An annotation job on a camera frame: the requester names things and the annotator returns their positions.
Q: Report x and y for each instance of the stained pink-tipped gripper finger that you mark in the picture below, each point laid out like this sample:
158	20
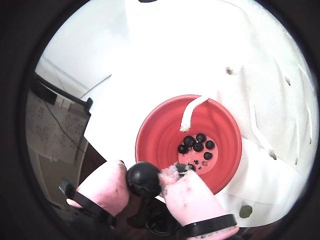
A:
190	200

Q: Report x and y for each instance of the pink-tipped black gripper finger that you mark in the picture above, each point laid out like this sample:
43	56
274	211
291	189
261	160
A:
100	187

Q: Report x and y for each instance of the red collapsible silicone cup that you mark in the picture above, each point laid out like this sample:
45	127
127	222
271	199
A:
155	130

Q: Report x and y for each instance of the green leaf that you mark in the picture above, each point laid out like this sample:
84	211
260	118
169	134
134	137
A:
245	212

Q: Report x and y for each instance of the black bar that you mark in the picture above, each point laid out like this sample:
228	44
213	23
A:
62	92

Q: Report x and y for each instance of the white foam board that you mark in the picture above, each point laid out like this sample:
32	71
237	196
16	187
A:
200	62

